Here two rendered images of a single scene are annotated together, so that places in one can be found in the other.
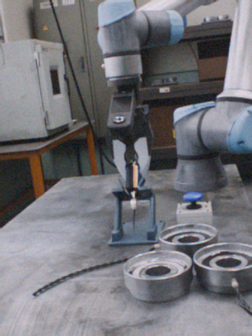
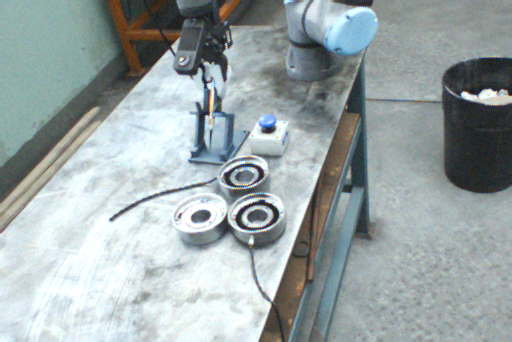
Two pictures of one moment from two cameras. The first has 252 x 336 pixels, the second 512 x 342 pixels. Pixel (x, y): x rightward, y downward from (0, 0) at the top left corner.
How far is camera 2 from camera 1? 0.53 m
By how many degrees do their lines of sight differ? 29
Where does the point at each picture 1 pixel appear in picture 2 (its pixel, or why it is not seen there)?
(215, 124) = (316, 22)
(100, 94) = not seen: outside the picture
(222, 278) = (242, 235)
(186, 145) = (294, 31)
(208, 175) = (316, 64)
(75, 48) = not seen: outside the picture
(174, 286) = (205, 237)
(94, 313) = (146, 248)
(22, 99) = not seen: outside the picture
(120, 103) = (188, 37)
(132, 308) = (174, 248)
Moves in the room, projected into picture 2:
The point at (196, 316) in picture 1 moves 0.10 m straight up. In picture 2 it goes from (214, 265) to (202, 225)
